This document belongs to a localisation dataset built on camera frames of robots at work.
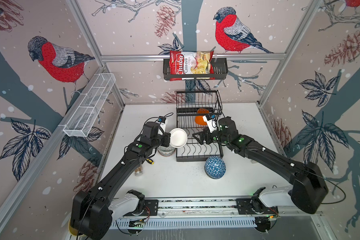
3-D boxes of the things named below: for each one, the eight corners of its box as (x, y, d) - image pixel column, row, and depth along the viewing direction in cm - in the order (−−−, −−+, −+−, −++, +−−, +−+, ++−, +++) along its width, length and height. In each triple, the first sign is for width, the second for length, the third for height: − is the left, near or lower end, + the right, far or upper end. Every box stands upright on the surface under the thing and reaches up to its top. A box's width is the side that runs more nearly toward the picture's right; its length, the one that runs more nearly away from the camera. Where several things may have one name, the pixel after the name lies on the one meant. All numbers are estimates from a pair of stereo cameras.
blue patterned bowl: (205, 180, 82) (207, 176, 77) (203, 160, 90) (205, 155, 84) (225, 180, 82) (228, 176, 77) (221, 160, 90) (224, 155, 84)
